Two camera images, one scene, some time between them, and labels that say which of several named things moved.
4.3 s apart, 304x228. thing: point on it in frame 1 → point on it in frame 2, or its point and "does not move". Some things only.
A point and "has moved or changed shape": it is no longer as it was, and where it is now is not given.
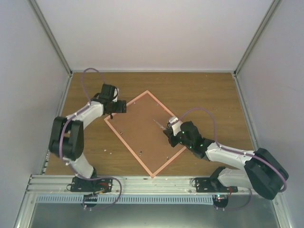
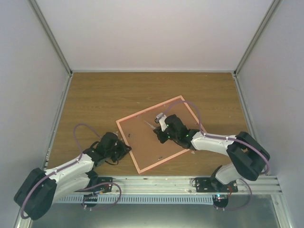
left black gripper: (121, 108) → (123, 150)
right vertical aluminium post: (270, 12) does not move
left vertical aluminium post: (52, 35) does not move
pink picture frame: (181, 143) → (147, 150)
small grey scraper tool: (159, 125) has moved or changed shape
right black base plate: (208, 185) does not move
